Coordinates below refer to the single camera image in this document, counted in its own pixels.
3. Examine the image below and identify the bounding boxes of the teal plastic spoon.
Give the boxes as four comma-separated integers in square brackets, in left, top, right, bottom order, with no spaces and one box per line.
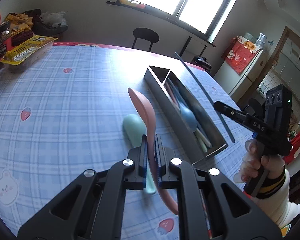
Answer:
[123,114,157,194]

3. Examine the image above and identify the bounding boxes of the cream white plastic spoon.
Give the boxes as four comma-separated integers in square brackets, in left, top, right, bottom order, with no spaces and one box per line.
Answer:
[194,128,212,149]

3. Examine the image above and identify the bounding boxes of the blue plastic spoon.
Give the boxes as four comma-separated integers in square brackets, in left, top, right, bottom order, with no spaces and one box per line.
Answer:
[174,87,198,132]

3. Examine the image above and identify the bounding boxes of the dark blue chopstick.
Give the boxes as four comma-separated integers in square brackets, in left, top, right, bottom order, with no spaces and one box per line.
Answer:
[174,52,235,143]

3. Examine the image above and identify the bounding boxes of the pink plastic spoon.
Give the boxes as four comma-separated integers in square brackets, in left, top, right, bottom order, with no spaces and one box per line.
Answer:
[128,88,179,215]

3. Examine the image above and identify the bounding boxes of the pink chopstick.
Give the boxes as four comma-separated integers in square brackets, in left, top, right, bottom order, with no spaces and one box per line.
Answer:
[165,79,181,111]

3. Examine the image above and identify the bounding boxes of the forearm in white sleeve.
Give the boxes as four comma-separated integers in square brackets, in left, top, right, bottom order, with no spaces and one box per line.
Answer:
[245,168,300,228]

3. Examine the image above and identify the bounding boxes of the person's right hand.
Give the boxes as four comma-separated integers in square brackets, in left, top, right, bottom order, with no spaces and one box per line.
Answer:
[234,139,285,183]

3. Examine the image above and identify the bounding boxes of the white refrigerator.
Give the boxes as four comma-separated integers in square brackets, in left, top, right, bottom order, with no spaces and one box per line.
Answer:
[213,36,271,103]

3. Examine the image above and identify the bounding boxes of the stainless steel utensil tray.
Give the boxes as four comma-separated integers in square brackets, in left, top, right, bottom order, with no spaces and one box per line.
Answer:
[144,66,228,167]

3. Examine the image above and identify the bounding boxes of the red cloth on refrigerator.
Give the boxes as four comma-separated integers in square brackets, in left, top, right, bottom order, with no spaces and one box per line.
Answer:
[222,36,261,74]

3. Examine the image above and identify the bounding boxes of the black electric pressure cooker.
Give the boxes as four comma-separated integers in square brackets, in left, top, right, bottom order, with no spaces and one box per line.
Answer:
[191,56,212,74]

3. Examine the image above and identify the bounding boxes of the black metal rack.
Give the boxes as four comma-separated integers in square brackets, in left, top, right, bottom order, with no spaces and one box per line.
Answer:
[179,36,207,57]

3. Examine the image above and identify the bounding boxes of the blue plaid table mat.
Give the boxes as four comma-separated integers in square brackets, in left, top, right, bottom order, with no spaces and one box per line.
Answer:
[0,46,251,235]

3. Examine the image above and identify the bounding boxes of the black round stool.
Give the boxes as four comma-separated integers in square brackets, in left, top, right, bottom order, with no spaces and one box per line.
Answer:
[132,28,160,52]

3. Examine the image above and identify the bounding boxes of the yellow packaged food tray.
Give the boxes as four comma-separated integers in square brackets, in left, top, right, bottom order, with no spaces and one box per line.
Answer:
[0,35,58,73]

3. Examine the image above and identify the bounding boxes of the yellow orange toy on sill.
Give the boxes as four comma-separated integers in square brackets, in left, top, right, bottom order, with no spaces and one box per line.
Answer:
[119,0,146,9]

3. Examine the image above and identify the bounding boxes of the black side chair with bag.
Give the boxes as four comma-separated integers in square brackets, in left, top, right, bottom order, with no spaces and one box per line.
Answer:
[23,9,68,38]

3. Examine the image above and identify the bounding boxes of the dark sauce jar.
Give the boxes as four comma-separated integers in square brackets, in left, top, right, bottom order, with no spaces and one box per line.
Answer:
[0,22,12,59]

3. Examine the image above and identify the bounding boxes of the yellow snack packages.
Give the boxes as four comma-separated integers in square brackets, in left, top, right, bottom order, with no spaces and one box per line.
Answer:
[5,14,34,47]

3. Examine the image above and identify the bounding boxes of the window with dark frame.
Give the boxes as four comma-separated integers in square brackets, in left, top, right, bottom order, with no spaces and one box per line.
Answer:
[110,0,236,44]

